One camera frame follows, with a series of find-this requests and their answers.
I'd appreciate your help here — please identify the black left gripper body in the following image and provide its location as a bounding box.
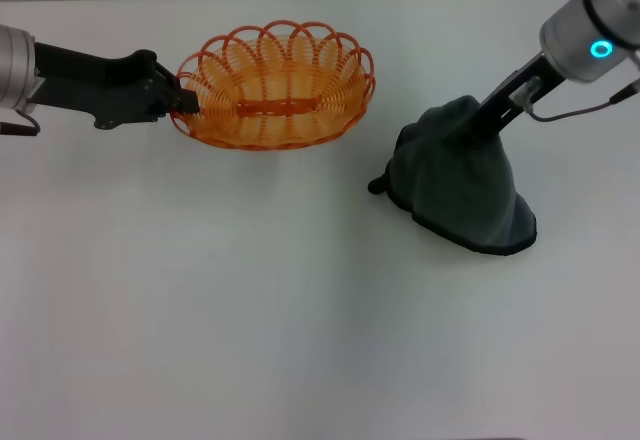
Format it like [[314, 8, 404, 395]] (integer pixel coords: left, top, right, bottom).
[[31, 42, 158, 132]]

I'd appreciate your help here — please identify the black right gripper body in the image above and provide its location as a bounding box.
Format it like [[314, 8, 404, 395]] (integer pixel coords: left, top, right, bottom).
[[486, 52, 570, 130]]

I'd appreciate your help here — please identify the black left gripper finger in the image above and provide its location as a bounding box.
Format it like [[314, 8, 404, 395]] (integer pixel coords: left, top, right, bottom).
[[173, 88, 202, 115], [154, 61, 182, 117]]

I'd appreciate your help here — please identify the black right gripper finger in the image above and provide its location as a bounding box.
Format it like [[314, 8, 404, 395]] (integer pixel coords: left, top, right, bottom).
[[466, 99, 507, 143]]

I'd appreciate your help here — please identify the grey towel with black trim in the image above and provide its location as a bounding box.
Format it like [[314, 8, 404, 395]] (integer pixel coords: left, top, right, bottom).
[[367, 94, 539, 257]]

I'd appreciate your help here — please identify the orange woven plastic basket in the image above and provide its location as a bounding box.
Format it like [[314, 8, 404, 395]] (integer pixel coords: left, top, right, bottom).
[[169, 20, 377, 152]]

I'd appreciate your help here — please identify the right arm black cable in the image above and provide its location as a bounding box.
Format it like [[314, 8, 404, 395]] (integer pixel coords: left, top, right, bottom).
[[512, 75, 640, 123]]

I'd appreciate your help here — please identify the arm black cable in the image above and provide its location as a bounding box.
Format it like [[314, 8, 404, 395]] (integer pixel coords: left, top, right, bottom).
[[512, 75, 640, 123], [0, 109, 41, 137]]

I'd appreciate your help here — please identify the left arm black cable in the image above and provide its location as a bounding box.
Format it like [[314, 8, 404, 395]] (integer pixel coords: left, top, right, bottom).
[[0, 109, 41, 137]]

